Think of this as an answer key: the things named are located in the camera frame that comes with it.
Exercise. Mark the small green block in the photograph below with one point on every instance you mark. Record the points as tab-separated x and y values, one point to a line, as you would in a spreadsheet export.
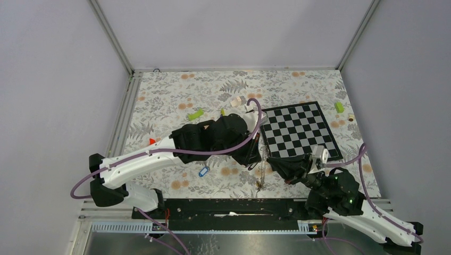
339	107

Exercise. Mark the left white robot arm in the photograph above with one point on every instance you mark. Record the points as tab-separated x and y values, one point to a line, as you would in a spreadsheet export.
112	182

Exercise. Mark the black white chessboard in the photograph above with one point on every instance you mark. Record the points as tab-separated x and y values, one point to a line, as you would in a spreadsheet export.
294	130

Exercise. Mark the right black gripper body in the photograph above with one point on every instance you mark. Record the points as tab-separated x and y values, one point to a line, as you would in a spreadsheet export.
314	180

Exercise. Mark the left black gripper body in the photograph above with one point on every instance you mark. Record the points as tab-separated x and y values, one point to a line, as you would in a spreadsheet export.
242	155

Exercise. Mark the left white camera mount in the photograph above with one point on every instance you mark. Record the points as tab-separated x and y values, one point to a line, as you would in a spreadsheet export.
251	120

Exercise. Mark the green curved block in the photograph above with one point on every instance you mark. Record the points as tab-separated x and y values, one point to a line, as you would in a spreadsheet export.
195	115

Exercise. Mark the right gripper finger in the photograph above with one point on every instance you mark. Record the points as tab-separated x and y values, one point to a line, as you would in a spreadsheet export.
289	174
297	161

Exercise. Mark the small keys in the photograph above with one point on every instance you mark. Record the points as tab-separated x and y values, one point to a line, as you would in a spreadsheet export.
260	185

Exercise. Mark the white slotted cable duct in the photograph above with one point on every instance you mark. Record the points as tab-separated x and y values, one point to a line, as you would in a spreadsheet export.
220	226

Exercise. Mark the small beige wooden block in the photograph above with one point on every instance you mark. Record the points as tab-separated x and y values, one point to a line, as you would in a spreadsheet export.
236	102

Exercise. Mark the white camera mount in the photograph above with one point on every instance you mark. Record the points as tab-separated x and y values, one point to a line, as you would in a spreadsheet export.
251	120
319	158

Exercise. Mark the blue key tag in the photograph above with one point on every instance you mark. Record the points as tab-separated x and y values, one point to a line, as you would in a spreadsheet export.
203	171

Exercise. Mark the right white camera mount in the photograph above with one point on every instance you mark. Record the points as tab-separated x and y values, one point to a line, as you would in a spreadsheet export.
319	158

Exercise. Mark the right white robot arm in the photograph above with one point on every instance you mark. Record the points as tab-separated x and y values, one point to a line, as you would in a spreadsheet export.
336	196

